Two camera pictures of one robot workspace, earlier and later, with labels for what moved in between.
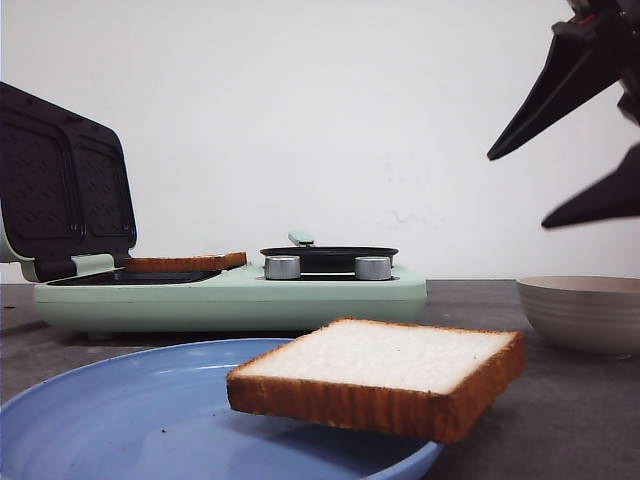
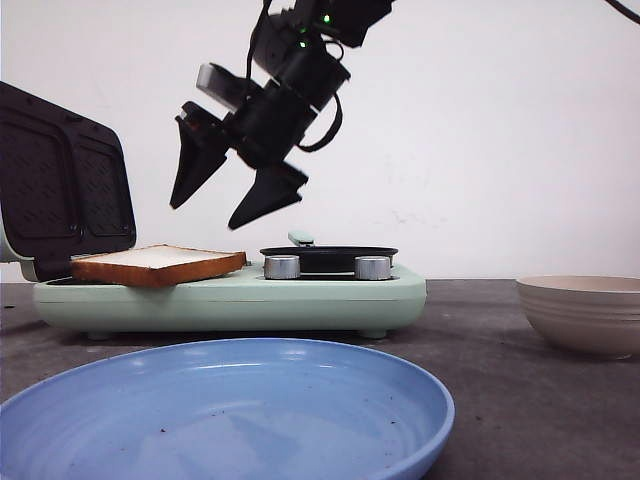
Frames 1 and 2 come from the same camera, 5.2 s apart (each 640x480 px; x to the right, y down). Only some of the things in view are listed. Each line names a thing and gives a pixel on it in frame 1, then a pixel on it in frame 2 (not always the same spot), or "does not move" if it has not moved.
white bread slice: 416,380 → 152,266
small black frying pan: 326,259 does not move
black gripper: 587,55 → 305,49
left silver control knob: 283,267 does not move
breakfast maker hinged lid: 66,202 does not move
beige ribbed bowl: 585,313 does not move
